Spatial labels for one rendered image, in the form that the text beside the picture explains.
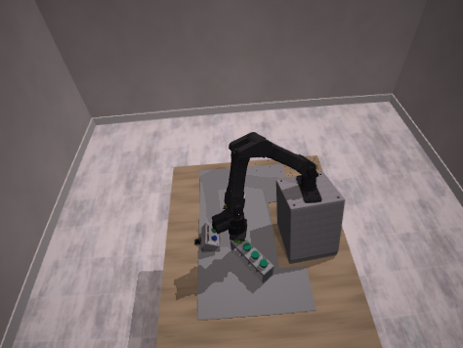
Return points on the grey flat mat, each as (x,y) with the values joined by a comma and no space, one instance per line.
(226,286)

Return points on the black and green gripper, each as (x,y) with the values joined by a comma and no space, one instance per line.
(241,233)

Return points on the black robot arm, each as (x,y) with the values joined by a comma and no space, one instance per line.
(255,145)

